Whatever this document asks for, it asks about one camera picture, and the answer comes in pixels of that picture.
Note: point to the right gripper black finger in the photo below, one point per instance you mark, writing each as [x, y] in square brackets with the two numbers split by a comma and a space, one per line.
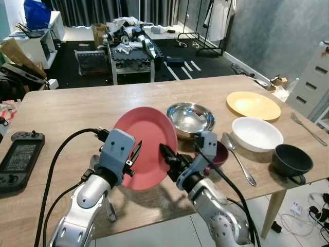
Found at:
[167, 154]

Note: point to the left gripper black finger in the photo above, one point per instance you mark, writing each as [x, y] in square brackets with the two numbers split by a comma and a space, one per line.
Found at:
[136, 151]

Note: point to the red round plate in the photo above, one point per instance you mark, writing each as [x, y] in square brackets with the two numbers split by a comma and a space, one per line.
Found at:
[149, 134]

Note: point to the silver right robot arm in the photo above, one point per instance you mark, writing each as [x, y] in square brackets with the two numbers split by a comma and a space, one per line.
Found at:
[216, 211]

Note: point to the small maroon bowl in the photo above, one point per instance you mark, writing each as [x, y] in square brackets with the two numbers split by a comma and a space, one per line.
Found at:
[221, 154]

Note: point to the shiny steel bowl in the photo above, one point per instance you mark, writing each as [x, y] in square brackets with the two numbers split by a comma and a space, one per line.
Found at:
[190, 118]

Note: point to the silver metal spoon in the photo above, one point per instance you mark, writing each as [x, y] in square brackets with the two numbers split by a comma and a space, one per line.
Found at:
[229, 140]

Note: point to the white shallow bowl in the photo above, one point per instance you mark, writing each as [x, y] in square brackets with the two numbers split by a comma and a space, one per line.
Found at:
[257, 134]

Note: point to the cluttered grey workbench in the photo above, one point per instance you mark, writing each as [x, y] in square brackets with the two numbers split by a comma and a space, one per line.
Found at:
[133, 64]

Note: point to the yellow round plate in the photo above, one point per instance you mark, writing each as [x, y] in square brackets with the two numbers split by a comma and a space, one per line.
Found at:
[254, 105]

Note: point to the black crate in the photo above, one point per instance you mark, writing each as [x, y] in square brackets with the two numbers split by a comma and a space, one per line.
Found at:
[92, 62]

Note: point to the silver metal fork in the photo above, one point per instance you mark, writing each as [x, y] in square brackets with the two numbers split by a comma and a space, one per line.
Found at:
[308, 129]

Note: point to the tall small brown box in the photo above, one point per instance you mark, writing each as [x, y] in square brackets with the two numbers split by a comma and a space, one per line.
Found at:
[99, 35]

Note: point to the tiny cardboard box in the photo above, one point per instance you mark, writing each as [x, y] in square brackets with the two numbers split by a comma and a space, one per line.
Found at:
[279, 82]

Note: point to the black backpack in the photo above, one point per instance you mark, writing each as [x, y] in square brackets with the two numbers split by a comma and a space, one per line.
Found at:
[15, 85]

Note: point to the white drawer cabinet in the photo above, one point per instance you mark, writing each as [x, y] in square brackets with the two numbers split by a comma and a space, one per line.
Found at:
[308, 87]

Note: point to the hanging white garment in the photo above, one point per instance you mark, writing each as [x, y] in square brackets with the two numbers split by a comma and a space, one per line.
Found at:
[221, 20]

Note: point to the dark grey curtains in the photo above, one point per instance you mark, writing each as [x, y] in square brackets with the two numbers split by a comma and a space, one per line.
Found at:
[103, 10]

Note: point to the white desk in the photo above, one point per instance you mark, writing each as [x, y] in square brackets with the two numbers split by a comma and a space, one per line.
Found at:
[31, 49]

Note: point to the flat brown cardboard sheet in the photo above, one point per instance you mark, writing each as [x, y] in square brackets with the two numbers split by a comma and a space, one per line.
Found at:
[18, 54]

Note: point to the blue bag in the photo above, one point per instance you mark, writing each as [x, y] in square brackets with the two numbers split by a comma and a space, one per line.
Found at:
[37, 14]

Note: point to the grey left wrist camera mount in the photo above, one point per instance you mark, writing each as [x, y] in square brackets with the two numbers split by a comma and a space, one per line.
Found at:
[117, 149]

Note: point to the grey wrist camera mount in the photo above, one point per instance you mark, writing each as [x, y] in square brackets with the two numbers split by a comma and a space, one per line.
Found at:
[117, 149]
[203, 146]

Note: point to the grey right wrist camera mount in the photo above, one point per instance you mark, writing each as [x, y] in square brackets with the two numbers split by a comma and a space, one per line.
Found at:
[203, 146]

